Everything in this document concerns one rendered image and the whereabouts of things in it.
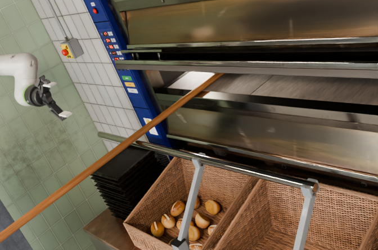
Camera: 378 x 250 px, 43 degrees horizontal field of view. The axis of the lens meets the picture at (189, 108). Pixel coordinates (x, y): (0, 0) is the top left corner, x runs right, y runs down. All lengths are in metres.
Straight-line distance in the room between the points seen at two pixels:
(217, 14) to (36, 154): 1.72
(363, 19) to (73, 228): 2.49
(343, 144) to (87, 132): 1.96
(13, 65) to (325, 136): 1.33
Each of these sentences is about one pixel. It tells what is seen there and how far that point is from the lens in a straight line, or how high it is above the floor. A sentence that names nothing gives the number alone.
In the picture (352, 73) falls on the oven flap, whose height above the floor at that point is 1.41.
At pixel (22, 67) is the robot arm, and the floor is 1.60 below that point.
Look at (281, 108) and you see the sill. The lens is 1.85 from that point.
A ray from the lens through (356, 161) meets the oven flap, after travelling 1.79.
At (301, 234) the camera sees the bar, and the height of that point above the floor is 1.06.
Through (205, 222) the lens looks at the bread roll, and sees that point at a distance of 2.32.
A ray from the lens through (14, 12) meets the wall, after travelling 3.07.
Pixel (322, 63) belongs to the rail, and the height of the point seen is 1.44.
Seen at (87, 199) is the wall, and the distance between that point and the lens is 3.38.
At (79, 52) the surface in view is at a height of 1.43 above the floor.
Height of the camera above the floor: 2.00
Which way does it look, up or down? 23 degrees down
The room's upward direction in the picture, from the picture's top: 22 degrees counter-clockwise
